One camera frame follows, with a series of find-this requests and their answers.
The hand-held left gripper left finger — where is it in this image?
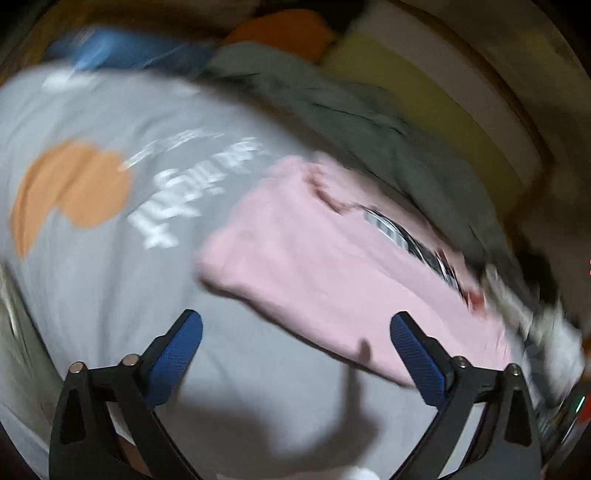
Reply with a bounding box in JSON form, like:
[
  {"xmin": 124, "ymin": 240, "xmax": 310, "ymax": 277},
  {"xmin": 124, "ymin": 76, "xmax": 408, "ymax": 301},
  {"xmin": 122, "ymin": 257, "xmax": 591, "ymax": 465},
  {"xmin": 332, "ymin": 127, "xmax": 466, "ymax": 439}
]
[{"xmin": 48, "ymin": 309, "xmax": 204, "ymax": 480}]

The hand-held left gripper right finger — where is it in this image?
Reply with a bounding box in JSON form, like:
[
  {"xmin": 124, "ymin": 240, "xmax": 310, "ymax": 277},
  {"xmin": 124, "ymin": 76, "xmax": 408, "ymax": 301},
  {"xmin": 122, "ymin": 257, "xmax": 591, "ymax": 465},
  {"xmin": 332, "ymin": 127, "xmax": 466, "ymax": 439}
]
[{"xmin": 389, "ymin": 311, "xmax": 543, "ymax": 480}]

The pink printed t-shirt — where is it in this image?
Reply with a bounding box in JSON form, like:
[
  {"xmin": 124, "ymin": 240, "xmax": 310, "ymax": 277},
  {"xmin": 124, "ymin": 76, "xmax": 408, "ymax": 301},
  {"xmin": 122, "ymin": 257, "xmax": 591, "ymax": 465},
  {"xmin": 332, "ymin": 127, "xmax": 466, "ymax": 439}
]
[{"xmin": 196, "ymin": 154, "xmax": 515, "ymax": 388}]

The folded white garment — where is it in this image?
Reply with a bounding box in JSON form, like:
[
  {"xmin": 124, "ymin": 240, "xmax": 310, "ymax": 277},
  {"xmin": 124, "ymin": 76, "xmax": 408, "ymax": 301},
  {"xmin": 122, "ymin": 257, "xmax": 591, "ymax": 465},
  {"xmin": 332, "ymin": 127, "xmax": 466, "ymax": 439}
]
[{"xmin": 482, "ymin": 265, "xmax": 585, "ymax": 407}]

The grey printed t-shirt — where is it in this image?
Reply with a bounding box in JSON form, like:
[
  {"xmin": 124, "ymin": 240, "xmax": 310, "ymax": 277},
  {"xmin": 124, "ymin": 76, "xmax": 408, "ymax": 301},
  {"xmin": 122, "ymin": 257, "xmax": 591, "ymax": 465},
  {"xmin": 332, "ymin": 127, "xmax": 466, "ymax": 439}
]
[{"xmin": 0, "ymin": 62, "xmax": 546, "ymax": 480}]

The grey-green crumpled cloth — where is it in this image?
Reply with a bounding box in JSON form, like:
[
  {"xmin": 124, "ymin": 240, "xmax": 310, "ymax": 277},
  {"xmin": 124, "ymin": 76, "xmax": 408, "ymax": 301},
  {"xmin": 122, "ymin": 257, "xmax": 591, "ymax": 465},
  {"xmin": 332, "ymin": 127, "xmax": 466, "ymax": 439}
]
[{"xmin": 201, "ymin": 41, "xmax": 522, "ymax": 278}]

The blue cloth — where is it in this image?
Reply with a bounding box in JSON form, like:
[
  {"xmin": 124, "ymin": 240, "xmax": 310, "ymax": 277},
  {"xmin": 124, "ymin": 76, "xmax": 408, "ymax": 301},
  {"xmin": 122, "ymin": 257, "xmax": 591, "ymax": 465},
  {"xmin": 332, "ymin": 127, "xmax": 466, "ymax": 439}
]
[{"xmin": 44, "ymin": 28, "xmax": 218, "ymax": 79}]

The orange garment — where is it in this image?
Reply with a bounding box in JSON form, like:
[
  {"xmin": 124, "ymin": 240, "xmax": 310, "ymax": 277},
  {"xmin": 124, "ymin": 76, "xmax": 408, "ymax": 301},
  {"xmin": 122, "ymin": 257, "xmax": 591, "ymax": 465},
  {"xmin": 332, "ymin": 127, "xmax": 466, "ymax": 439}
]
[{"xmin": 222, "ymin": 9, "xmax": 340, "ymax": 63}]

